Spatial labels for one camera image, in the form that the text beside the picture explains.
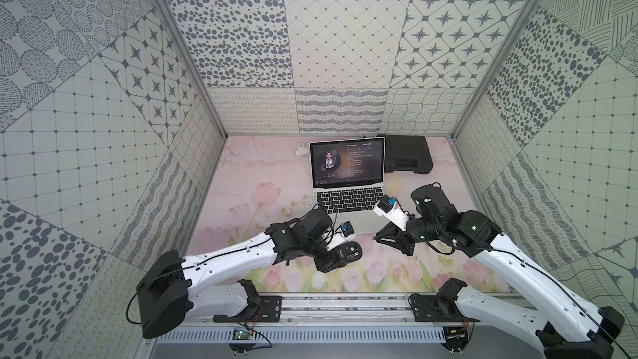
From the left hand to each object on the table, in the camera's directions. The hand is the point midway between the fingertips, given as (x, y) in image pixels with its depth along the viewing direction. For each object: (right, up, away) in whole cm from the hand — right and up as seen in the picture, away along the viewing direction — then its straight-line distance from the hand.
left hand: (344, 249), depth 74 cm
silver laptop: (+4, +20, +26) cm, 33 cm away
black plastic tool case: (+30, +30, +33) cm, 54 cm away
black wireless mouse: (+2, -1, 0) cm, 2 cm away
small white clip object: (-17, +32, +39) cm, 53 cm away
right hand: (+10, +5, -6) cm, 13 cm away
